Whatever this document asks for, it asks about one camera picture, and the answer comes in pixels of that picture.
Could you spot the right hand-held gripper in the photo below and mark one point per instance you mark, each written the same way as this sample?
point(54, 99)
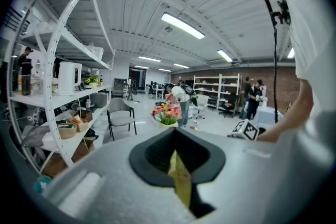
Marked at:
point(245, 129)

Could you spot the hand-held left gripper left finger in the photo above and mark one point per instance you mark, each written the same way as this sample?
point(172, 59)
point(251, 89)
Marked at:
point(110, 178)

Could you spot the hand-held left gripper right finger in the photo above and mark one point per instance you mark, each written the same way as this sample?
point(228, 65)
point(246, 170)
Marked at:
point(249, 186)

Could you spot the person's right forearm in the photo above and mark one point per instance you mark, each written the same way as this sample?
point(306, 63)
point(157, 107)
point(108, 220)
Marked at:
point(294, 118)

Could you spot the white plastic jug kettle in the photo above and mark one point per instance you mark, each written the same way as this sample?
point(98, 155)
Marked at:
point(67, 78)

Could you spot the white covered table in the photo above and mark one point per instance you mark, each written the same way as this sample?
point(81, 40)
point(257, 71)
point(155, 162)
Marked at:
point(267, 115)

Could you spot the black office chair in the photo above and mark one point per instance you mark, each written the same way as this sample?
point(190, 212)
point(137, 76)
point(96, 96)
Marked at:
point(228, 106)

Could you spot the tall brown cardboard box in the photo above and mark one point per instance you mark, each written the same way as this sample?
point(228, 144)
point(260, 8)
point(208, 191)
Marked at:
point(84, 150)

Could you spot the white open shelving unit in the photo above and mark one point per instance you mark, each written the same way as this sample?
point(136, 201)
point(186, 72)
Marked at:
point(220, 91)

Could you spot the white office chair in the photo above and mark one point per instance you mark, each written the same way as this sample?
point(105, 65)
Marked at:
point(202, 101)

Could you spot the flat brown cardboard box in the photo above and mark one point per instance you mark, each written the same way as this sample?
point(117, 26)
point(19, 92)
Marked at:
point(53, 166)

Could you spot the grey chair with black legs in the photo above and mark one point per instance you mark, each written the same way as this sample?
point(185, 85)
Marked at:
point(120, 119)

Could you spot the cardboard box with orange items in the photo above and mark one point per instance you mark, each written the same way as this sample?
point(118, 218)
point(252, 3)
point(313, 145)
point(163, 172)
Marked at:
point(78, 124)

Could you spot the round wooden basket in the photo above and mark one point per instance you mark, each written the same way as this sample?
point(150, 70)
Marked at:
point(67, 132)

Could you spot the small open cardboard box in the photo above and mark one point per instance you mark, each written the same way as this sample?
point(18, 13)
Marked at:
point(86, 115)

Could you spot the table with green cloth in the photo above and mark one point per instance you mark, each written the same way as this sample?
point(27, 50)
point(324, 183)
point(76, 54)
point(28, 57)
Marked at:
point(181, 181)

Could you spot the teal waste bin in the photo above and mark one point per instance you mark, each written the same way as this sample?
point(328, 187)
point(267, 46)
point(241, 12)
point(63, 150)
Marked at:
point(42, 183)

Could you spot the ceiling strip light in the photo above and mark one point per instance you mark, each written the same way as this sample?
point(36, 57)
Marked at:
point(182, 25)
point(149, 59)
point(291, 53)
point(181, 65)
point(225, 55)

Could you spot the small clear bottle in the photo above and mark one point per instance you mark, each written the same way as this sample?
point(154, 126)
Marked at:
point(88, 104)

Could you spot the grey storage box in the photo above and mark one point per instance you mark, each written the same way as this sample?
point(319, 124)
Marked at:
point(99, 100)

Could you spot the white pot of pink flowers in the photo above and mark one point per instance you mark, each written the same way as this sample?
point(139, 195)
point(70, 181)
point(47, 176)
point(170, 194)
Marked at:
point(168, 112)

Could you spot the grey fabric bag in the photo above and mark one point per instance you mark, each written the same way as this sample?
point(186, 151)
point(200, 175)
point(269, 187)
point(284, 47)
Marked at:
point(35, 136)

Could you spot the grey metal cart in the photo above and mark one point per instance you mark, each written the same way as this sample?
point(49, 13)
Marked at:
point(120, 87)

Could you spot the small sunflower pot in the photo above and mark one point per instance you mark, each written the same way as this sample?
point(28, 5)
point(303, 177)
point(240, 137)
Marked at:
point(93, 80)

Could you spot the person's white shirt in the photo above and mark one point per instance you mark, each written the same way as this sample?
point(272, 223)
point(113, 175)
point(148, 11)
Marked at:
point(302, 21)

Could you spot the black red chest clip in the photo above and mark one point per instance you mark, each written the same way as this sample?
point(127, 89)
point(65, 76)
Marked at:
point(284, 10)

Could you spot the white box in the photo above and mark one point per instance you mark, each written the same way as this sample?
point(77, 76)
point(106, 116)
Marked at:
point(95, 52)

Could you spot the white metal shelf rack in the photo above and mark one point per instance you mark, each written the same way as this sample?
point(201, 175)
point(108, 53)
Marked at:
point(51, 55)

